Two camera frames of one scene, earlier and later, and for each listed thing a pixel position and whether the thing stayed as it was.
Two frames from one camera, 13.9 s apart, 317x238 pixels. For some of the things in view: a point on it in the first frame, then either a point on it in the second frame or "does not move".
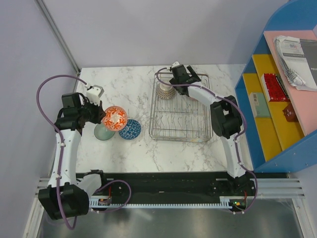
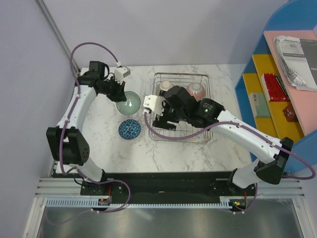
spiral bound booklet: (298, 58) does not move
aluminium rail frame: (284, 188) does not move
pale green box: (259, 105) does not move
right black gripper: (192, 73) -> (161, 121)
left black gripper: (100, 112) -> (119, 95)
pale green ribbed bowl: (102, 133) -> (132, 105)
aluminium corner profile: (60, 34) does not move
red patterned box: (274, 88) does not move
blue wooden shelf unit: (276, 92) does not move
